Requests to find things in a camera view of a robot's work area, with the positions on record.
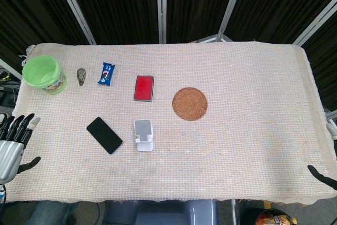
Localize blue jeans leg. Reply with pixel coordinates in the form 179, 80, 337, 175
25, 200, 81, 225

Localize green plastic bucket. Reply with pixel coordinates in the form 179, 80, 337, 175
22, 55, 67, 95

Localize red stamp pad box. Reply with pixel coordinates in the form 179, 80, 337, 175
133, 75, 155, 102

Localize blue snack packet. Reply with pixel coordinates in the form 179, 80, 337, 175
97, 62, 116, 86

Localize round woven rattan coaster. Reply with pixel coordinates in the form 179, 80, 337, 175
172, 87, 208, 122

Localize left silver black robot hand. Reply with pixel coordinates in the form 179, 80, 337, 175
0, 113, 42, 184

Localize beige woven tablecloth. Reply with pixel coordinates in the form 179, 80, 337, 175
4, 41, 337, 207

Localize orange snack package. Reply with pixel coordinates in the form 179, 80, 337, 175
254, 208, 299, 225

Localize black floor cables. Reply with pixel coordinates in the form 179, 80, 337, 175
0, 68, 22, 115

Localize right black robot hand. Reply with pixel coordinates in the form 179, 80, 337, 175
307, 122, 337, 190

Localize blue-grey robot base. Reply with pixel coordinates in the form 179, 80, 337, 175
106, 194, 218, 225

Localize black smartphone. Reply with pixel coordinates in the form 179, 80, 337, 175
86, 116, 124, 155

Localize black screen panel silver frame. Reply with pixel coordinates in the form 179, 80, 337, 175
293, 5, 337, 112
56, 0, 165, 45
218, 0, 337, 46
0, 0, 97, 78
161, 0, 247, 44

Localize thin metal pole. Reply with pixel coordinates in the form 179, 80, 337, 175
231, 198, 237, 225

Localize white phone stand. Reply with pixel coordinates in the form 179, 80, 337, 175
133, 119, 155, 152

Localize small metal skull figurine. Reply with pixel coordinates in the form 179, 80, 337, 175
76, 68, 87, 86

